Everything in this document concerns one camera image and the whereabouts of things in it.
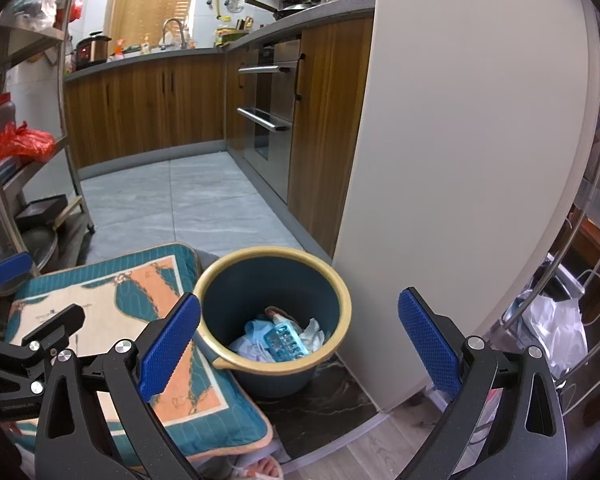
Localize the white crumpled paper trash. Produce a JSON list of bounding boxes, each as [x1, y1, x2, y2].
[[230, 307, 326, 363]]

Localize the teal yellow-rimmed trash bin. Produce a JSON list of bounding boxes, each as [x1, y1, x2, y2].
[[194, 246, 352, 399]]

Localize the wooden kitchen cabinets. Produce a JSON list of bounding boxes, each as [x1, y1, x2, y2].
[[64, 16, 373, 255]]

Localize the kitchen faucet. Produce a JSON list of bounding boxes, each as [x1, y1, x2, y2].
[[160, 18, 188, 50]]

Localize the round black pan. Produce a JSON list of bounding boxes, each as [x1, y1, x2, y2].
[[21, 226, 59, 274]]

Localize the teal orange floor mat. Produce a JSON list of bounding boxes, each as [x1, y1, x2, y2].
[[5, 243, 273, 462]]

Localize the white plastic bag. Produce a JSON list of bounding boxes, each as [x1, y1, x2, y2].
[[522, 295, 588, 378]]

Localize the blue blister pack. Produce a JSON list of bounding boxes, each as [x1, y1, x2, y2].
[[264, 322, 310, 362]]

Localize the red plastic bag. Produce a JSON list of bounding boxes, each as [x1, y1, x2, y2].
[[0, 122, 57, 162]]

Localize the stainless steel shelf rack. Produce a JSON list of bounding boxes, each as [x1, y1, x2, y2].
[[0, 0, 95, 276]]

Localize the red lidded plastic container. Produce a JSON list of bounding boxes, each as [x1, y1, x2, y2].
[[0, 92, 16, 132]]

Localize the rice cooker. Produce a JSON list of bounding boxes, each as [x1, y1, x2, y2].
[[74, 30, 111, 70]]

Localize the stainless steel built-in oven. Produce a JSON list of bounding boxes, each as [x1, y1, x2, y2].
[[236, 39, 302, 200]]

